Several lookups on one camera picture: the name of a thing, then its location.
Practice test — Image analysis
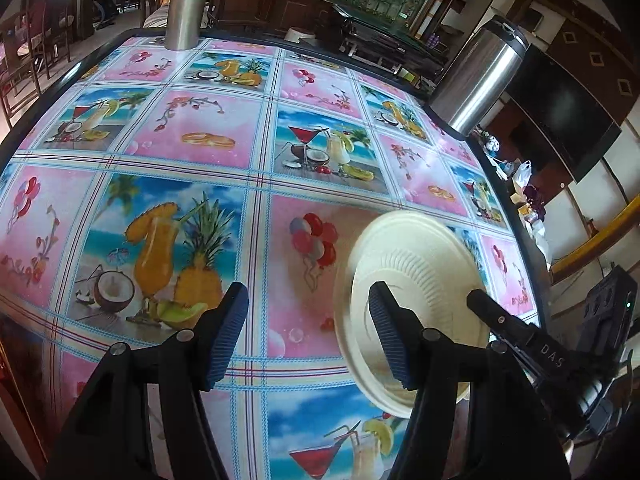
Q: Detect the white plastic bag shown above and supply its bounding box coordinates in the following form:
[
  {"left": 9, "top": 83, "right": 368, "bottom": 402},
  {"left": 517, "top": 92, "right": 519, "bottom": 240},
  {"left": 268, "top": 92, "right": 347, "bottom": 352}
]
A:
[{"left": 510, "top": 160, "right": 534, "bottom": 187}]

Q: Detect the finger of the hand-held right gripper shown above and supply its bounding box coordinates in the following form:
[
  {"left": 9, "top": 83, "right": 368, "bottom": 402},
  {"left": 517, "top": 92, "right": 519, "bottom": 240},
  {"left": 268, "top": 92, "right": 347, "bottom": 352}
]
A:
[{"left": 466, "top": 288, "right": 581, "bottom": 387}]

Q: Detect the wooden chair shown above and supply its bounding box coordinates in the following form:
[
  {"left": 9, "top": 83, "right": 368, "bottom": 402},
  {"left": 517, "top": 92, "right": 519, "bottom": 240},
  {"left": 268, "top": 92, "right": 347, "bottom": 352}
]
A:
[{"left": 0, "top": 10, "right": 71, "bottom": 126}]

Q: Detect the printed pink tablecloth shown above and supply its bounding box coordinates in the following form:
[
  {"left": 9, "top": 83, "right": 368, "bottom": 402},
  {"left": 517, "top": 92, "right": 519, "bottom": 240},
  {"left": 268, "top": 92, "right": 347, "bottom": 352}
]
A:
[{"left": 0, "top": 35, "right": 542, "bottom": 480}]

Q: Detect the steel cylinder flask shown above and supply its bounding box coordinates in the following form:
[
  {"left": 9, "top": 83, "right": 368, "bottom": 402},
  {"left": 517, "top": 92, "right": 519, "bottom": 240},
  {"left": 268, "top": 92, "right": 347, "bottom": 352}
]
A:
[{"left": 164, "top": 0, "right": 208, "bottom": 51}]

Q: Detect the cream ribbed bowl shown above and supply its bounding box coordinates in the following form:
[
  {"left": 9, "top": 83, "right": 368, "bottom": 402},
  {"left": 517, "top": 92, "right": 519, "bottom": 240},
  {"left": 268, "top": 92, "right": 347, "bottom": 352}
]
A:
[{"left": 332, "top": 210, "right": 493, "bottom": 420}]

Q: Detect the black glass table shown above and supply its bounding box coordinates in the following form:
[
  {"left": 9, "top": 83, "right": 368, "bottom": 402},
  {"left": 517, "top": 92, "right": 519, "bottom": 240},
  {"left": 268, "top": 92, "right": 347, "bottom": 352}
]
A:
[{"left": 327, "top": 2, "right": 447, "bottom": 81}]

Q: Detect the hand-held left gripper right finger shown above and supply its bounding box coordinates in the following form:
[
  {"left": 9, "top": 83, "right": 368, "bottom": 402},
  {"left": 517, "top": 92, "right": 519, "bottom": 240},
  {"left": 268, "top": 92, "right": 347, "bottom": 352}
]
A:
[{"left": 369, "top": 281, "right": 572, "bottom": 480}]

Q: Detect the striped cushion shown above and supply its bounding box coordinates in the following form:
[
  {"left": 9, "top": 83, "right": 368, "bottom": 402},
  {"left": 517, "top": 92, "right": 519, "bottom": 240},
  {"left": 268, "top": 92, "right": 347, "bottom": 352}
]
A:
[{"left": 142, "top": 2, "right": 171, "bottom": 28}]

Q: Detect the steel thermos jug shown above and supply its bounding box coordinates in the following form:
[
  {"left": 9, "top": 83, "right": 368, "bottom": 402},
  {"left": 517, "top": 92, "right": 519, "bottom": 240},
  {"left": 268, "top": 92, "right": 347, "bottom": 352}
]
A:
[{"left": 430, "top": 15, "right": 531, "bottom": 136}]

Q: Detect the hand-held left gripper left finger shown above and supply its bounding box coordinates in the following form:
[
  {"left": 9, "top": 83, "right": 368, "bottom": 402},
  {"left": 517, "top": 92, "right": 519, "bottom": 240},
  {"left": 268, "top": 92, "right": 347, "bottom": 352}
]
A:
[{"left": 45, "top": 282, "right": 250, "bottom": 480}]

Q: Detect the black television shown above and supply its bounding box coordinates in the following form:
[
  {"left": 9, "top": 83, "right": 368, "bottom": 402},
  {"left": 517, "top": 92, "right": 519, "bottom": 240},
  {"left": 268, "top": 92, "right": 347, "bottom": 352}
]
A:
[{"left": 505, "top": 45, "right": 623, "bottom": 184}]

